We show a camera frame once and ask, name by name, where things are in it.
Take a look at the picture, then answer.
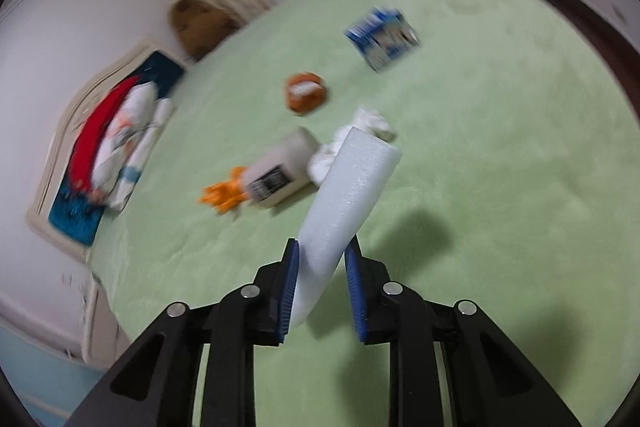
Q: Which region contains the blue and white carton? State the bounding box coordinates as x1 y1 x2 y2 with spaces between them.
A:
344 7 420 74

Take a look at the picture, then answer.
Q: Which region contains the white bottle with dark label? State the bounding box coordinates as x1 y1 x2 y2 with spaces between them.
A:
242 127 321 210

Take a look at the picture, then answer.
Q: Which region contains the small brown plush toy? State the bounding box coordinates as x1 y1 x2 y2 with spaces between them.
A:
285 72 329 116

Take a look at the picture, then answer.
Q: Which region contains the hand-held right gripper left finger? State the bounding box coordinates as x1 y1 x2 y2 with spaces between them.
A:
65 237 301 427

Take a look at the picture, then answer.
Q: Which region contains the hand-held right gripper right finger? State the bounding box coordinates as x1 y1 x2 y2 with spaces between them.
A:
344 237 583 427

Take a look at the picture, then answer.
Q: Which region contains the white nightstand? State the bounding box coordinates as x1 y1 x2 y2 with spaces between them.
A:
79 276 132 366

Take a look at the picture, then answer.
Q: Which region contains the orange plastic toy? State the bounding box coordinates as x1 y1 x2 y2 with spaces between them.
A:
198 166 249 213

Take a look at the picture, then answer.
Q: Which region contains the white foam tube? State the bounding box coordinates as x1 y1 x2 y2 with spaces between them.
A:
289 126 403 328

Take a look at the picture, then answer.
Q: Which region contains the red pillow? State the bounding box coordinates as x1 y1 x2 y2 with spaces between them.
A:
69 76 144 194

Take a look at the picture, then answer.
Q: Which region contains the cream headboard with blue padding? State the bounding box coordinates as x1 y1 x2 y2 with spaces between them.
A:
26 38 189 264

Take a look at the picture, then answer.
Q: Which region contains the crumpled white cloth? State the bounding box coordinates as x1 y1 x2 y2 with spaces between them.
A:
307 107 399 183

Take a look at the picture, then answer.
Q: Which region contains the bed with green blanket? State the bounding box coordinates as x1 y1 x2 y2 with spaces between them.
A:
90 0 640 427

